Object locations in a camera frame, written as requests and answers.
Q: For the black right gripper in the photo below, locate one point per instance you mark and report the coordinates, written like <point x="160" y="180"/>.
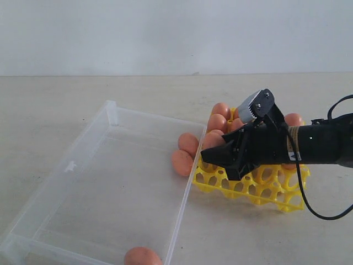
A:
<point x="259" y="142"/>

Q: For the brown egg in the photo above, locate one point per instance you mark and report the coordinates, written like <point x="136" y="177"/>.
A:
<point x="235" y="114"/>
<point x="212" y="139"/>
<point x="222" y="109"/>
<point x="188" y="143"/>
<point x="294" y="119"/>
<point x="289" y="166"/>
<point x="141" y="256"/>
<point x="235" y="125"/>
<point x="217" y="122"/>
<point x="182" y="162"/>

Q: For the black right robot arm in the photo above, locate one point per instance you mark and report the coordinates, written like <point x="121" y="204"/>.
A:
<point x="325" y="141"/>

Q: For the yellow plastic egg tray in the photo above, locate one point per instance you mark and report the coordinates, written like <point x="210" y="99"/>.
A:
<point x="267" y="184"/>

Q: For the clear plastic storage box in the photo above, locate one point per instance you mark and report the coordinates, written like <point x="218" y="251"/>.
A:
<point x="115" y="189"/>

